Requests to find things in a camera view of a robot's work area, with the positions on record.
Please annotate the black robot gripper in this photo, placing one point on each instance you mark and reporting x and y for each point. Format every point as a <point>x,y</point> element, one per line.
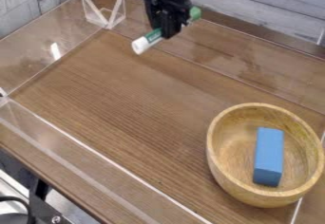
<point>168,14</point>

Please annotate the green white marker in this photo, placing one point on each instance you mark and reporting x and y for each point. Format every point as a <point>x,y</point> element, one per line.
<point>154,36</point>

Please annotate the brown wooden bowl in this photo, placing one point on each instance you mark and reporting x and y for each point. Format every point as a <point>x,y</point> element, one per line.
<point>231,150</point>

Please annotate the blue rectangular block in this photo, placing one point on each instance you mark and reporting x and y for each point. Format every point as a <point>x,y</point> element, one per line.
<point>270,158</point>

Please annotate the clear acrylic corner bracket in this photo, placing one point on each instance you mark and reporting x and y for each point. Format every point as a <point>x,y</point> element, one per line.
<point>104,17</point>

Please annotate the clear acrylic wall panel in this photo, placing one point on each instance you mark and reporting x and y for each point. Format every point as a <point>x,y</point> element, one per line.
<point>125,179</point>

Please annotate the black metal table bracket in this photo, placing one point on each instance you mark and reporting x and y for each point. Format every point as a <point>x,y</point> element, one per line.
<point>43,211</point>

